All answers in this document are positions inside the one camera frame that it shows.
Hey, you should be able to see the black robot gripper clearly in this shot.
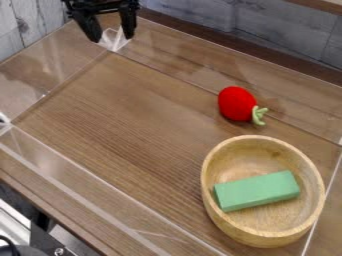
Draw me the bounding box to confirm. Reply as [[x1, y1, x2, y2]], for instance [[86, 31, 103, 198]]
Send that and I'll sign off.
[[62, 0, 141, 43]]

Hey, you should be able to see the red knitted strawberry toy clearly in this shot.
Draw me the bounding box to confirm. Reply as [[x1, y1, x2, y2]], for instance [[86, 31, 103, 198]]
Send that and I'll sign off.
[[218, 86, 269, 126]]

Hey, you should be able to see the wooden bowl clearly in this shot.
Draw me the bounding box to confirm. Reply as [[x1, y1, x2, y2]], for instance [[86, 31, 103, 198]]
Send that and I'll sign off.
[[201, 135, 325, 248]]

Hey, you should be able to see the green rectangular block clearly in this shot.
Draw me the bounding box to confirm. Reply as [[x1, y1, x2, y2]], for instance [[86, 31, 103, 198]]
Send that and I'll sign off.
[[213, 170, 301, 212]]

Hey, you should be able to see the clear acrylic tray enclosure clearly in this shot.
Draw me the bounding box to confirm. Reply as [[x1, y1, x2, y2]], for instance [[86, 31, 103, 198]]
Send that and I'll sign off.
[[0, 14, 342, 256]]

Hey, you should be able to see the black metal bracket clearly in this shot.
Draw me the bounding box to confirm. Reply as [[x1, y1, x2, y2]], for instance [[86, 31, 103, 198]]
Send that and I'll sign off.
[[30, 224, 76, 256]]

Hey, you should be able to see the black cable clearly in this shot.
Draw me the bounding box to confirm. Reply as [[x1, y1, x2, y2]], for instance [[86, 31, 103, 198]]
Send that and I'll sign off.
[[0, 233, 24, 256]]

